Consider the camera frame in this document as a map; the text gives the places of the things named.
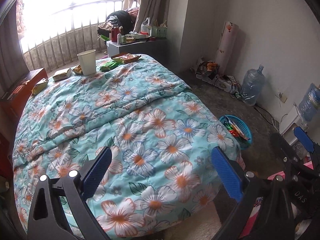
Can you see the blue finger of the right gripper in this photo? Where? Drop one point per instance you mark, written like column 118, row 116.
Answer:
column 304, row 139

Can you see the red cardboard box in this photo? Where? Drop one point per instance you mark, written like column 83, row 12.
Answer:
column 14, row 100

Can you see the black clothes pile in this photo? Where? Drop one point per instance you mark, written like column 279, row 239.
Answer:
column 125, row 19

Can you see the white detergent bottle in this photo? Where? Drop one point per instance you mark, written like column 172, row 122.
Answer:
column 146, row 27

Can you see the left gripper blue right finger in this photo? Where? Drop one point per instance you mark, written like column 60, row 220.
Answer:
column 263, row 209

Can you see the red thermos bottle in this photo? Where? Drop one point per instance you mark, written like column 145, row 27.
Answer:
column 114, row 32

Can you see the orange item pile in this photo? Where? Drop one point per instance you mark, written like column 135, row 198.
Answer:
column 208, row 69

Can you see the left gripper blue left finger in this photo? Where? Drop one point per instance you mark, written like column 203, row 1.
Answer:
column 47, row 219

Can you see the white paper cup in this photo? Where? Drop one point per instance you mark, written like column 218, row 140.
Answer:
column 87, row 62

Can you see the floral teal quilt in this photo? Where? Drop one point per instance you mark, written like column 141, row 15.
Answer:
column 160, row 134

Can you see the dark grey cabinet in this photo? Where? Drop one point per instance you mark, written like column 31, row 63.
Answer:
column 158, row 49

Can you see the wall power socket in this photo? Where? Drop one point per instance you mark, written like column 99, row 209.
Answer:
column 281, row 96

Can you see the blue jug on dispenser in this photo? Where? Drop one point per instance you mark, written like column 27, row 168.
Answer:
column 309, row 106

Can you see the green plastic basket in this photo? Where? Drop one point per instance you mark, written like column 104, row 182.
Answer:
column 159, row 32

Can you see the pink rolled wallpaper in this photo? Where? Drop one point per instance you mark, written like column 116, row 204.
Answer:
column 226, row 44

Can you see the colourful snack wrapper in basket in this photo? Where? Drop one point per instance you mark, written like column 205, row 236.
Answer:
column 234, row 129

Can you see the empty blue water jug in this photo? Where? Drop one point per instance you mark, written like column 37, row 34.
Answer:
column 252, row 85

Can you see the white water dispenser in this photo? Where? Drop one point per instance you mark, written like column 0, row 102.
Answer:
column 288, row 123

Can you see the green snack wrapper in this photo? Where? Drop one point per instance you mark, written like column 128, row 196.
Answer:
column 108, row 66

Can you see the blue plastic trash basket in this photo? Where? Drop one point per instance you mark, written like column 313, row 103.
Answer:
column 243, row 126

